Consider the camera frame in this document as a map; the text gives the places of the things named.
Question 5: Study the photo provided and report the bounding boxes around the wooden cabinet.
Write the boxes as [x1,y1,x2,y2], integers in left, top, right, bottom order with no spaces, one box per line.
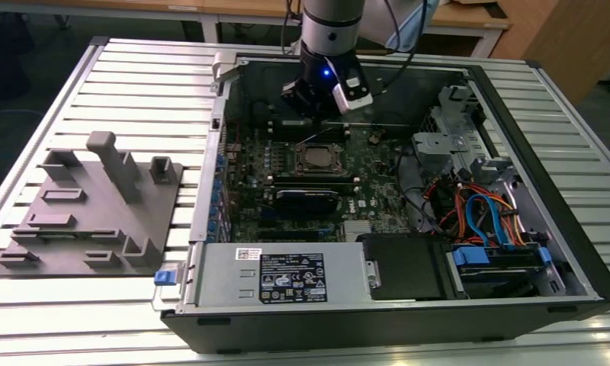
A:
[490,0,610,106]

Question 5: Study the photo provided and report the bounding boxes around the black plastic drive box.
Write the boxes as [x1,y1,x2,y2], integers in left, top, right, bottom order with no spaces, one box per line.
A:
[355,232,462,303]

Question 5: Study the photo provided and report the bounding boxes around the silver chipset heatsink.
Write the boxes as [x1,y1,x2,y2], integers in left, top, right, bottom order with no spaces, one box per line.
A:
[342,220,375,236]

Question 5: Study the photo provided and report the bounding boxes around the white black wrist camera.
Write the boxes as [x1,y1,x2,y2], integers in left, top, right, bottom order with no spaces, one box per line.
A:
[329,56,375,115]

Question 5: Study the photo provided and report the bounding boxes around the blue case latch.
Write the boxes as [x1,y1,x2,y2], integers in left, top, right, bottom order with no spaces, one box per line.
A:
[151,269,177,287]

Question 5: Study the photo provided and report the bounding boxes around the orange yellow power wires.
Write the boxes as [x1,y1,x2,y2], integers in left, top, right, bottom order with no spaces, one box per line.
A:
[435,181,538,247]

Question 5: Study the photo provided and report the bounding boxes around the CPU socket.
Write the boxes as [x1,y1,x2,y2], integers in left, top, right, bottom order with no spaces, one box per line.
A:
[293,143,347,175]

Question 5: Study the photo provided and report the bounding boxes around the black PC case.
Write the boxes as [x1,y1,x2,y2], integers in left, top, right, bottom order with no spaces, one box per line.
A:
[151,51,610,355]

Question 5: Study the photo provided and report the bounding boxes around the wooden desk white frame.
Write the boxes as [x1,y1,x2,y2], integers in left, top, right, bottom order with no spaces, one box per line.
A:
[0,0,207,43]
[182,0,513,58]

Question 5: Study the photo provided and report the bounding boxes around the grey case latch handle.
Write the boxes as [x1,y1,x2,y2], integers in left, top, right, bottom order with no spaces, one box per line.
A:
[210,51,239,95]

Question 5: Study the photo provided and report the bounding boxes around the hard disk in blue carrier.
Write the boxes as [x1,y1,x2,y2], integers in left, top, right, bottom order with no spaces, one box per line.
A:
[449,243,553,300]

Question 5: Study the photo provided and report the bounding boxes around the silver metal drive cage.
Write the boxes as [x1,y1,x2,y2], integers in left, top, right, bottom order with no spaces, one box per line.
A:
[410,85,522,188]

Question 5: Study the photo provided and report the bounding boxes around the blue wire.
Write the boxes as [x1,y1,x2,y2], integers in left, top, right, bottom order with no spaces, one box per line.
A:
[463,193,514,252]

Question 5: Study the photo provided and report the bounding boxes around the black RAM slot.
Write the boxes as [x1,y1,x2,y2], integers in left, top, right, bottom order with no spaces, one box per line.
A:
[273,172,359,178]

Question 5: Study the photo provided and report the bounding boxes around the black expansion slot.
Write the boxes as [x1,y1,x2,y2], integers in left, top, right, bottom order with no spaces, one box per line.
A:
[259,235,346,244]
[257,227,319,235]

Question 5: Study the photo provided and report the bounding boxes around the metal socket cover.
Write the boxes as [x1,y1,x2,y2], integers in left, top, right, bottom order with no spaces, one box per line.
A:
[299,146,339,169]

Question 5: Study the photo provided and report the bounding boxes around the graphics card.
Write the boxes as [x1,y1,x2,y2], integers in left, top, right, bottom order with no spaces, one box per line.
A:
[273,188,341,218]

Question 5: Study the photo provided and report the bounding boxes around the green motherboard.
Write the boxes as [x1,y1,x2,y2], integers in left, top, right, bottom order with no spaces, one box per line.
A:
[221,124,427,245]

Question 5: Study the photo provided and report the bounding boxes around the silver power supply unit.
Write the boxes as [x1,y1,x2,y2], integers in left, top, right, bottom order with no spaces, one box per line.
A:
[179,242,382,308]

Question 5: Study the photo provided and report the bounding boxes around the grey parts rack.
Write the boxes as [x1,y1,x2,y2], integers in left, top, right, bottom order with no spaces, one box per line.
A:
[0,130,185,276]

